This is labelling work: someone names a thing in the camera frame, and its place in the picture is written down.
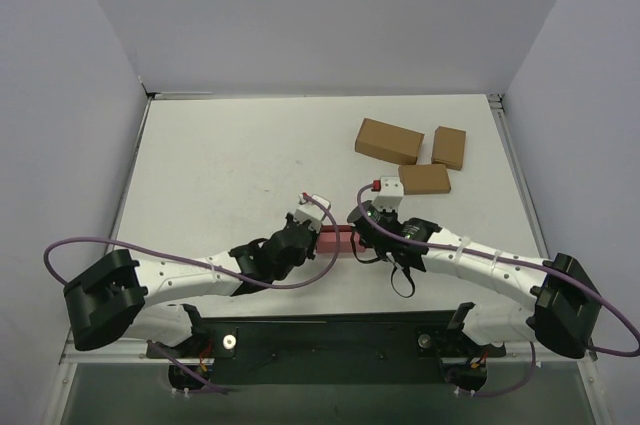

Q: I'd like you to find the pink cardboard box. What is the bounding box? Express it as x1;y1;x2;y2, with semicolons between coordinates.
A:
315;225;364;254

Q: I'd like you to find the brown cardboard box front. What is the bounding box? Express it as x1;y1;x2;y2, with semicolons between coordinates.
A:
398;164;451;195

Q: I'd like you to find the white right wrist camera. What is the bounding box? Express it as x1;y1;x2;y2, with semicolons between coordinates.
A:
372;176;404;213

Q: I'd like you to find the large brown cardboard box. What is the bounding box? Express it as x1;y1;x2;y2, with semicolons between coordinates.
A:
354;118;424;165

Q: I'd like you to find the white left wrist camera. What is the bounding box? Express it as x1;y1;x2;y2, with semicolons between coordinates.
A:
293;193;331;234

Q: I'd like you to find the aluminium frame rail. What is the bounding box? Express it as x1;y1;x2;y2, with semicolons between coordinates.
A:
59;317;599;371

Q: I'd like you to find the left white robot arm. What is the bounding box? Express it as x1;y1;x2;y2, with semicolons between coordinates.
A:
63;211;322;357

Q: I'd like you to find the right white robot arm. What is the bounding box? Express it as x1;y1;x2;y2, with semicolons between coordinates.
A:
348;205;601;359

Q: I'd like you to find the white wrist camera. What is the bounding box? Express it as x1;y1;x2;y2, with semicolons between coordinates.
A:
372;176;404;213
293;193;331;234

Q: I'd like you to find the small brown box right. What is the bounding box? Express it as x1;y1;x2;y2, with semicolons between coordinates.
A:
431;126;466;171

